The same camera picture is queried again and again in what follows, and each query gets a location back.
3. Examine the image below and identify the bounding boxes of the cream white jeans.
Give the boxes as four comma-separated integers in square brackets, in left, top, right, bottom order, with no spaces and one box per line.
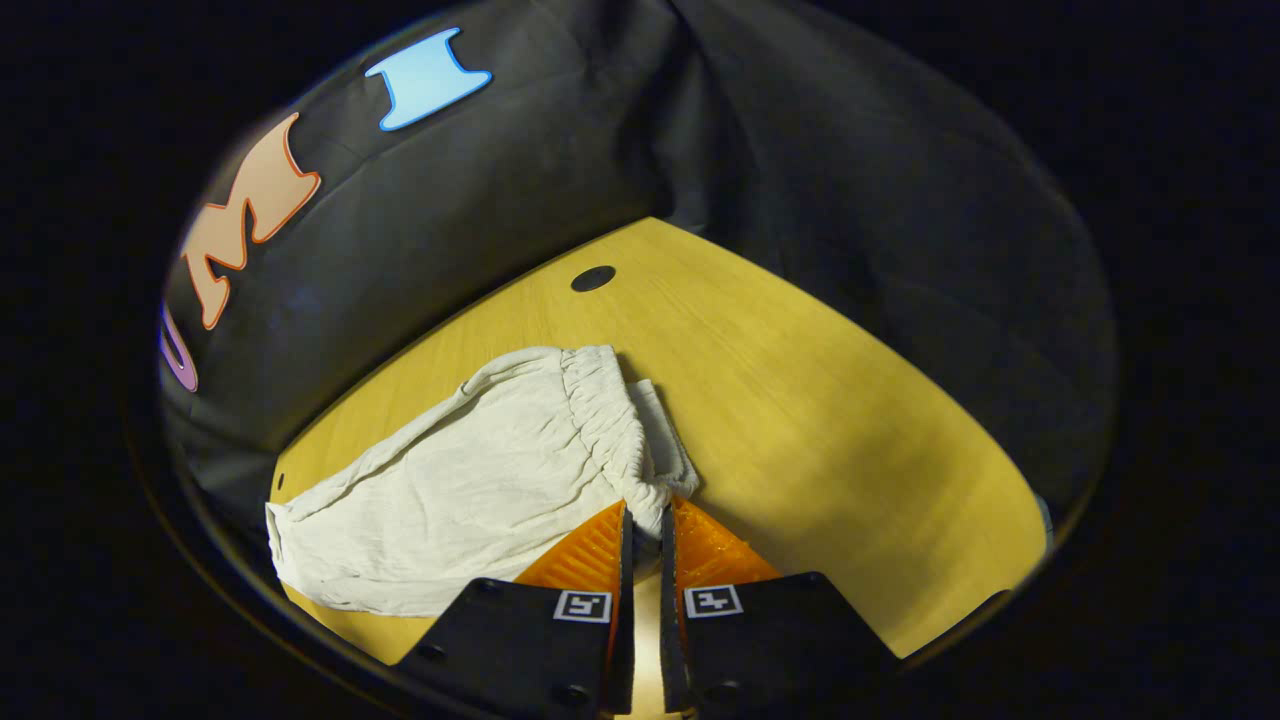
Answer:
[265,345,701,618]

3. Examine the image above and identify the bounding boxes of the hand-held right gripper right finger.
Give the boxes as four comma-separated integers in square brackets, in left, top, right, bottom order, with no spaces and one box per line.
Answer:
[660,495,901,713]

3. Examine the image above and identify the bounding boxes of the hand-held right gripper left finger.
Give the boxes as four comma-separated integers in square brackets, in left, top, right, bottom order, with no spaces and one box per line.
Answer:
[390,500,636,716]

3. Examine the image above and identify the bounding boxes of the black backdrop cloth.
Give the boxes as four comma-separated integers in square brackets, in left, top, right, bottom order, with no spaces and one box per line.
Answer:
[158,0,1118,561]

